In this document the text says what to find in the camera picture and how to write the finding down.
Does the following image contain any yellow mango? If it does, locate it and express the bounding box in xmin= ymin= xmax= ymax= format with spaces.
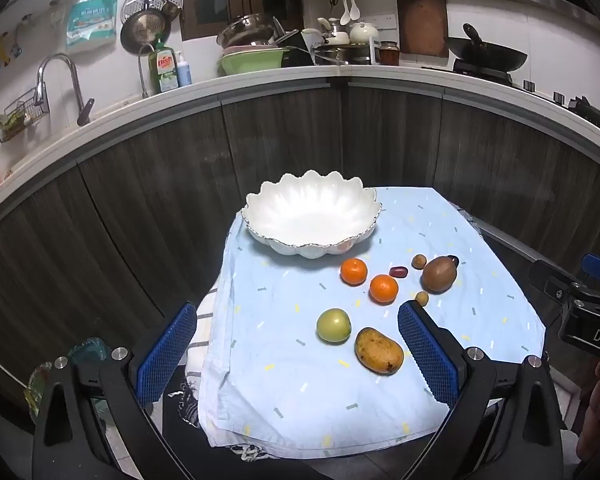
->
xmin=354 ymin=327 xmax=405 ymax=375

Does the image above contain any steel mixing bowl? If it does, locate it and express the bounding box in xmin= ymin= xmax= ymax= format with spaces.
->
xmin=216 ymin=13 xmax=278 ymax=48

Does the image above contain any green apple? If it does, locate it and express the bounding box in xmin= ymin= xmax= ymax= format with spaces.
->
xmin=316 ymin=308 xmax=352 ymax=344

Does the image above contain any hanging blue white packet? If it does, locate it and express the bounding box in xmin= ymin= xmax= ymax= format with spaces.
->
xmin=65 ymin=0 xmax=118 ymax=51

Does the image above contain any steel tray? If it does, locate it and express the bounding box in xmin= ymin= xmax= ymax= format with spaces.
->
xmin=314 ymin=42 xmax=381 ymax=66

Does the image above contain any green plastic basin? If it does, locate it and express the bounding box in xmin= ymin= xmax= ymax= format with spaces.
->
xmin=216 ymin=46 xmax=291 ymax=77

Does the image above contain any blue pump bottle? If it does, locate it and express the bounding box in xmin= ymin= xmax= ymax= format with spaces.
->
xmin=174 ymin=50 xmax=193 ymax=87

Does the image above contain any black gas stove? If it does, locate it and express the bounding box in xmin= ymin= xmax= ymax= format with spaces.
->
xmin=422 ymin=59 xmax=600 ymax=128

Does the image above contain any green dish soap bottle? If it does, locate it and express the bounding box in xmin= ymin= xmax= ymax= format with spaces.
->
xmin=147 ymin=33 xmax=179 ymax=93

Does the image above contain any dark wood cabinet front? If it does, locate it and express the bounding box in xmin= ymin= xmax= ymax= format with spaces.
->
xmin=0 ymin=80 xmax=600 ymax=411

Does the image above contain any hanging frying pan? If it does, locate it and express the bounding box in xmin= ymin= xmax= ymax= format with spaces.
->
xmin=120 ymin=10 xmax=172 ymax=54

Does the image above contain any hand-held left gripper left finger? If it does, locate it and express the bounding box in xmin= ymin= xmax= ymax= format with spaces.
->
xmin=32 ymin=302 xmax=198 ymax=480

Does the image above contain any white teapot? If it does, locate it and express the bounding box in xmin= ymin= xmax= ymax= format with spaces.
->
xmin=349 ymin=20 xmax=380 ymax=45

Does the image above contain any pink plate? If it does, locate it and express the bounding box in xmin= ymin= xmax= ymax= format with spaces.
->
xmin=222 ymin=44 xmax=281 ymax=56

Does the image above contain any white kitchen countertop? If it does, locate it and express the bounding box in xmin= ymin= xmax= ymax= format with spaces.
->
xmin=0 ymin=62 xmax=600 ymax=221

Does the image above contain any black wok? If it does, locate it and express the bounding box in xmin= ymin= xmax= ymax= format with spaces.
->
xmin=447 ymin=22 xmax=528 ymax=73

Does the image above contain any wooden cutting board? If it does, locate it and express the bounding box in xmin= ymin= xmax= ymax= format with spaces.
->
xmin=396 ymin=0 xmax=450 ymax=58

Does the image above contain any orange tangerine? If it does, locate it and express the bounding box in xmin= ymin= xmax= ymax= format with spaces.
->
xmin=369 ymin=274 xmax=400 ymax=306
xmin=340 ymin=258 xmax=369 ymax=287

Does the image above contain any light blue tablecloth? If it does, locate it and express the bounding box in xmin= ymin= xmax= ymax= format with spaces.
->
xmin=197 ymin=186 xmax=548 ymax=448

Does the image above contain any black wire basket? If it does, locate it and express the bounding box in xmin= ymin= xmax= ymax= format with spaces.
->
xmin=0 ymin=87 xmax=50 ymax=143

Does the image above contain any brown kiwi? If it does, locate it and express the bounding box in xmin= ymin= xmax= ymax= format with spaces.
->
xmin=421 ymin=256 xmax=456 ymax=294

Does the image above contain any white checkered cloth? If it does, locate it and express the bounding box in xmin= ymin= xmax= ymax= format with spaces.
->
xmin=166 ymin=205 xmax=483 ymax=462

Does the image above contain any white scalloped bowl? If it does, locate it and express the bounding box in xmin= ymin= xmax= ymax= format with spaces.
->
xmin=241 ymin=170 xmax=383 ymax=260

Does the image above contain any green glass dish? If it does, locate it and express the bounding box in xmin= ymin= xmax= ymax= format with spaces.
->
xmin=22 ymin=337 xmax=111 ymax=421

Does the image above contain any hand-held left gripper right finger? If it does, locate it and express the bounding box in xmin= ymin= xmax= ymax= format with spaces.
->
xmin=397 ymin=300 xmax=566 ymax=480

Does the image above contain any black container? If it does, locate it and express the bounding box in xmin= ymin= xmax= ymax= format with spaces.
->
xmin=279 ymin=30 xmax=315 ymax=67

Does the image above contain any steel kitchen faucet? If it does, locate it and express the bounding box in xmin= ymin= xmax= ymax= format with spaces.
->
xmin=34 ymin=53 xmax=96 ymax=127

